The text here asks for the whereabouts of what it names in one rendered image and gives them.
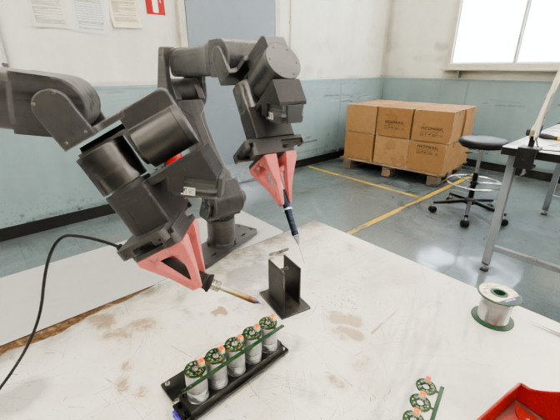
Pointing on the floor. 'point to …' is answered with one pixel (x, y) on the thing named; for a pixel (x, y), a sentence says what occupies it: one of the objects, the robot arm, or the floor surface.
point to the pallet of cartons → (408, 137)
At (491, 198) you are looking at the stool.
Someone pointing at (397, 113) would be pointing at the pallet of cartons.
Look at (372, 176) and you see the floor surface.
